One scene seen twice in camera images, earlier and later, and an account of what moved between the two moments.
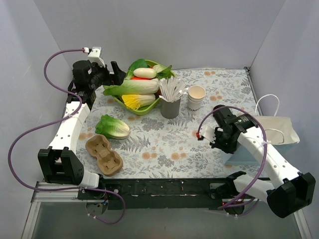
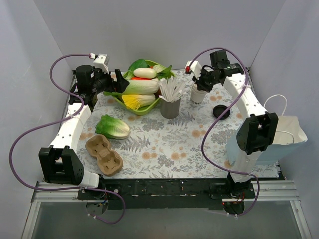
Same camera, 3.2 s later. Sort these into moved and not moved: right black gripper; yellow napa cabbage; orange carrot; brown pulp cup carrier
Moved: right black gripper
Not moved: brown pulp cup carrier; yellow napa cabbage; orange carrot
